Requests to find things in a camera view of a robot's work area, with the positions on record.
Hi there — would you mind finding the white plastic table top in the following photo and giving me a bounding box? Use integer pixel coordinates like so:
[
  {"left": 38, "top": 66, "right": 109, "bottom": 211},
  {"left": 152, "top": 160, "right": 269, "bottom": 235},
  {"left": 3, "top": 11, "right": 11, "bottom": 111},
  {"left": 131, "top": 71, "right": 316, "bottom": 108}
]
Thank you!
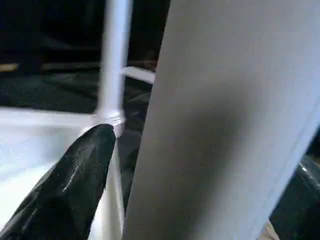
[{"left": 0, "top": 106, "right": 126, "bottom": 240}]

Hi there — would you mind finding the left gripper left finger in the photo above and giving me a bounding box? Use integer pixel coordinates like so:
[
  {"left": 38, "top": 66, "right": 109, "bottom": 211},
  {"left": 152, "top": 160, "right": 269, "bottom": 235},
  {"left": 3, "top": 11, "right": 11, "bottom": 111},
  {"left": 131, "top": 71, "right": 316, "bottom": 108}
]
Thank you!
[{"left": 0, "top": 123, "right": 118, "bottom": 240}]

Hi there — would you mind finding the black plastic mat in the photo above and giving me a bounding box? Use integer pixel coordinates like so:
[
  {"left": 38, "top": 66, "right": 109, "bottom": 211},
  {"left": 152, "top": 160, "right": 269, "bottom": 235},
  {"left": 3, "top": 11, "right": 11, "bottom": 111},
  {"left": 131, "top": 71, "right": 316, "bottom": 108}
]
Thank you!
[{"left": 0, "top": 42, "right": 156, "bottom": 208}]

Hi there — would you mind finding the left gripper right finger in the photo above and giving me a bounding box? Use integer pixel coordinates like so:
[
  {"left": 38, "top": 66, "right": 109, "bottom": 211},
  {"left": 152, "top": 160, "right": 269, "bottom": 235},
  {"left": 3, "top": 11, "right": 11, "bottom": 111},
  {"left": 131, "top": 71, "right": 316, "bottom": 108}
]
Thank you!
[{"left": 269, "top": 154, "right": 320, "bottom": 240}]

